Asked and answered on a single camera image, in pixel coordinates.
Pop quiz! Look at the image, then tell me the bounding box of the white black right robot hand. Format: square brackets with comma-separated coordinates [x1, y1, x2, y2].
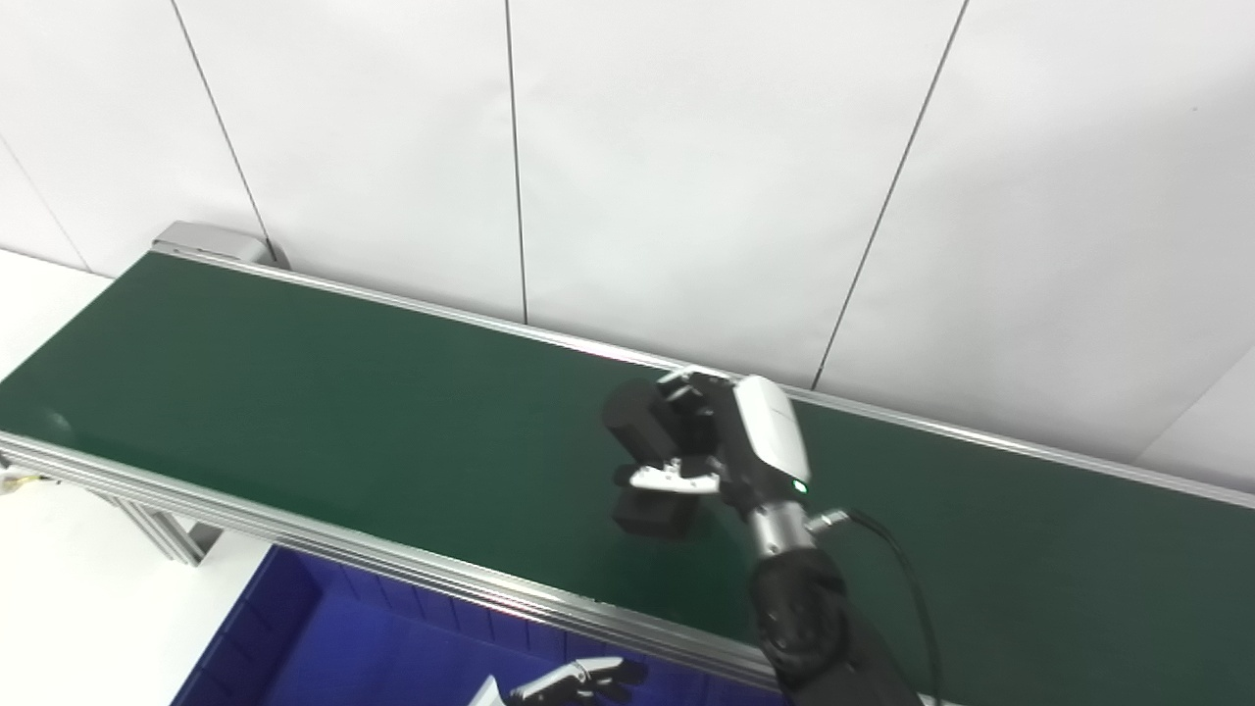
[627, 364, 815, 522]

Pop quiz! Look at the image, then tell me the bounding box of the blue plastic bin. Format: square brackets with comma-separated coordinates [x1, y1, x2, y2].
[171, 544, 787, 706]

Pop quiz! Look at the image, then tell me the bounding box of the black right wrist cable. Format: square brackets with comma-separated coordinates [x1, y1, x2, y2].
[806, 506, 948, 706]

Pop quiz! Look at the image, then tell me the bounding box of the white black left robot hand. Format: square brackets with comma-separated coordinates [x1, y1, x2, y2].
[469, 656, 650, 706]

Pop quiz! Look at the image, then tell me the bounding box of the green conveyor belt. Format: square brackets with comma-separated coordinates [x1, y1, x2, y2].
[0, 220, 1255, 706]
[0, 252, 1255, 706]

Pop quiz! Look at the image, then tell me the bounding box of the black cylinder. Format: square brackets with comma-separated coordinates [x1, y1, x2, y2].
[600, 379, 715, 539]

